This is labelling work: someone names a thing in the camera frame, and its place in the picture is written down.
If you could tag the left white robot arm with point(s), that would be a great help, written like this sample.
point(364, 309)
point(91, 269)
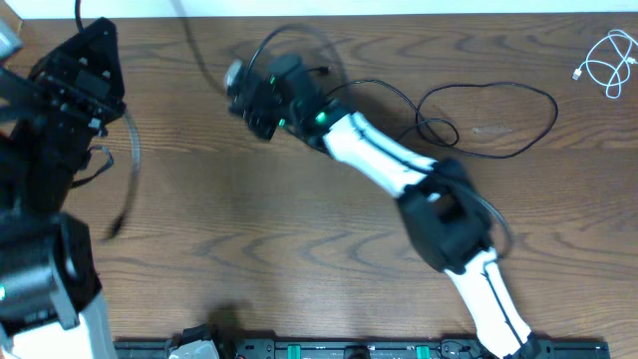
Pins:
point(52, 301)

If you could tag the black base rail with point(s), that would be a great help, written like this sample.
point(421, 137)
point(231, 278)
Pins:
point(349, 349)

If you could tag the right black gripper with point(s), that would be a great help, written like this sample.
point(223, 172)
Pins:
point(247, 103)

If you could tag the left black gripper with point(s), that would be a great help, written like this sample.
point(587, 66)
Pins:
point(82, 77)

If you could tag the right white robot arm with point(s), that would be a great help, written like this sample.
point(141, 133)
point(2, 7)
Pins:
point(447, 222)

